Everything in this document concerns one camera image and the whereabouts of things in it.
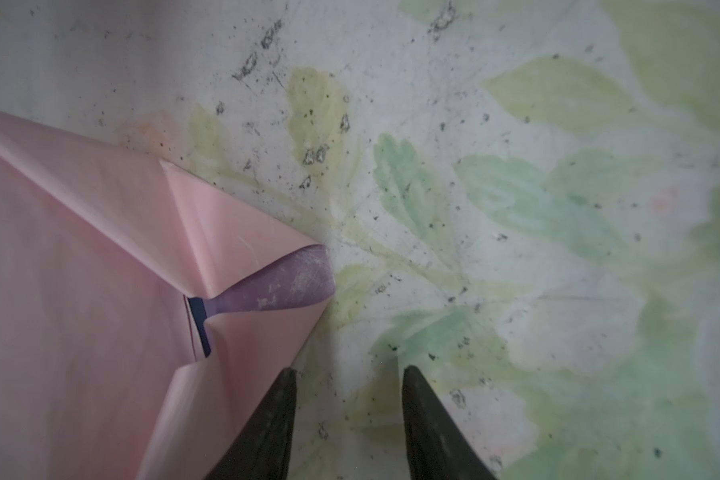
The dark blue gift box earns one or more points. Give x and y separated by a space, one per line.
199 316

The purple wrapping paper sheet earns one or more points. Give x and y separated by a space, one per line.
102 374

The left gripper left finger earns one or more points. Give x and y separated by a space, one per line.
263 447

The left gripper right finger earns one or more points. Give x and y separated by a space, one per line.
435 447

